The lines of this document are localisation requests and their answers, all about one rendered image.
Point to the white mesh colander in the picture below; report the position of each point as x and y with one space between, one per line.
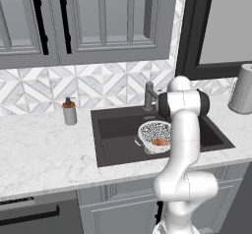
152 134

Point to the red-orange peach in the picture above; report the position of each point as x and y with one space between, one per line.
161 142

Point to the dark grey sink basin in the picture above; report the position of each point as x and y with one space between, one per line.
121 136

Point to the grey wall cupboard door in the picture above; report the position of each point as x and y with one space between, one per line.
19 21
118 18

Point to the grey paper towel roll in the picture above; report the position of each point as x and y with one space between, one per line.
242 88

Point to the black framed window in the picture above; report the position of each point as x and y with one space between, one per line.
210 28

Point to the grey base cupboard door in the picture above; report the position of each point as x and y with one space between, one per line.
121 216

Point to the grey false drawer front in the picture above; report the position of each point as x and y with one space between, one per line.
114 193

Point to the grey soap dispenser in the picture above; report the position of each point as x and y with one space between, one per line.
69 112

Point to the dark grey sink faucet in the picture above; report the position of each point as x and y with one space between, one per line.
149 97

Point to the dark grey dishwasher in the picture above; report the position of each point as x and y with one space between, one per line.
39 215

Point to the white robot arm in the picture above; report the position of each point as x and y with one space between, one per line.
183 165

